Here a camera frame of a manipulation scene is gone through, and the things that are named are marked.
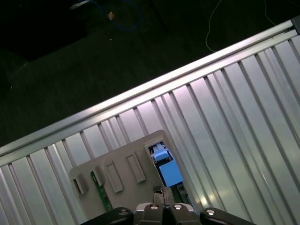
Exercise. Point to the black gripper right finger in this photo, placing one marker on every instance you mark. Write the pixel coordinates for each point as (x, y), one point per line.
(178, 216)

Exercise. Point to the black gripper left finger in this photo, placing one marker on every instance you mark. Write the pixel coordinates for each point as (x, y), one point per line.
(152, 215)

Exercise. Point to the hard disk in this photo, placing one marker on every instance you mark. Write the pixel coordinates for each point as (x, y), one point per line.
(170, 173)

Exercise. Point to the green RAM stick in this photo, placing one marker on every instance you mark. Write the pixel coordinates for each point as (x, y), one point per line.
(102, 194)

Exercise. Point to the grey parts rack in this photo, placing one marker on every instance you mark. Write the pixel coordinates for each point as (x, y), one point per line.
(117, 154)

